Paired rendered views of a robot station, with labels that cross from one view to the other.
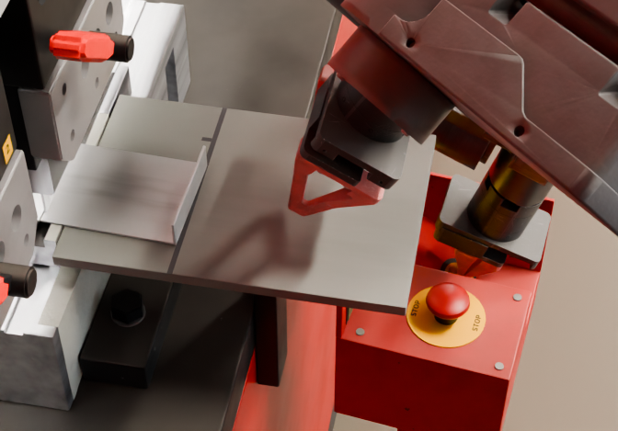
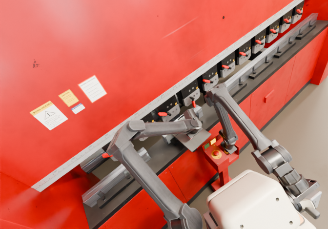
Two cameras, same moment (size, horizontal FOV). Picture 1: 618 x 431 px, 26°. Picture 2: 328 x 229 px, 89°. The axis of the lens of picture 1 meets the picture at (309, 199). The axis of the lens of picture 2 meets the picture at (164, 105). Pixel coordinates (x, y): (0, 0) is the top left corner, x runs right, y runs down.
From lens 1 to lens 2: 62 cm
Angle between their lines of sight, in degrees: 41
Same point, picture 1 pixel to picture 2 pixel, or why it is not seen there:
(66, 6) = (166, 109)
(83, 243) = not seen: hidden behind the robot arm
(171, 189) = not seen: hidden behind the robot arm
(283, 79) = (213, 118)
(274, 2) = not seen: hidden behind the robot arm
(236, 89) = (207, 118)
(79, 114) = (168, 118)
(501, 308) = (223, 156)
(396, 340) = (209, 154)
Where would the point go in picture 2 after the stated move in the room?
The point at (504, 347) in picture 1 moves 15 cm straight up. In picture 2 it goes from (220, 161) to (218, 150)
